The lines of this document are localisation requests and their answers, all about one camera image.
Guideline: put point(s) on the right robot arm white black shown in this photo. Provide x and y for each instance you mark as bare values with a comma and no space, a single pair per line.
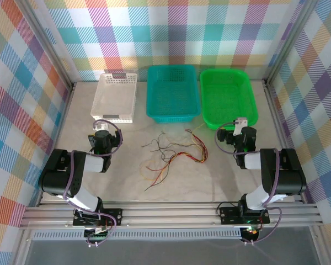
287,171

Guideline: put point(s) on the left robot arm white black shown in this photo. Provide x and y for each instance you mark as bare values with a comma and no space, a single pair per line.
58,171

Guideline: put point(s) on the white perforated plastic basket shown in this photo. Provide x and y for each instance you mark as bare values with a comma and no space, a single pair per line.
113,96

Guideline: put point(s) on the green perforated plastic basket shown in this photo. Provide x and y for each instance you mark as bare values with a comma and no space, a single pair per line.
226,96

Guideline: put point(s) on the teal perforated plastic basket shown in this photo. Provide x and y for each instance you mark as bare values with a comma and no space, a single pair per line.
172,94

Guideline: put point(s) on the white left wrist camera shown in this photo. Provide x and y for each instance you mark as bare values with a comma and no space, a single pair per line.
100,127

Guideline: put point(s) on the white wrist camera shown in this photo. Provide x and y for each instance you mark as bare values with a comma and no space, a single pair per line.
100,127
240,125

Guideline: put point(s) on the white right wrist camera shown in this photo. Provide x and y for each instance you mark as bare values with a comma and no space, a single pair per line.
240,125

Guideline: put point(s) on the aluminium table side rail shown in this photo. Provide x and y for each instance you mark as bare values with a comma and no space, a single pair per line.
278,121
61,124

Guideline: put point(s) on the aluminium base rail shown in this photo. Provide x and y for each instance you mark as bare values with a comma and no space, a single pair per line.
168,215

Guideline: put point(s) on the aluminium frame post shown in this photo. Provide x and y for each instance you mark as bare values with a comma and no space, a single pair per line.
289,41
45,41

